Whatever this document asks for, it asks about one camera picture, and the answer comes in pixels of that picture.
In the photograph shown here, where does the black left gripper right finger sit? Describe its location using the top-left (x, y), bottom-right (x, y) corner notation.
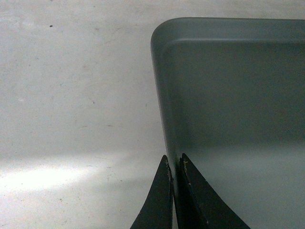
top-left (176, 153), bottom-right (249, 229)

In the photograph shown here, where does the grey rectangular serving tray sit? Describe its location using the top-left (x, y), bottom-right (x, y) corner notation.
top-left (151, 18), bottom-right (305, 229)

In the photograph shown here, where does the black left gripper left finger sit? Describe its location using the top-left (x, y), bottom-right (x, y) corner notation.
top-left (131, 155), bottom-right (173, 229)

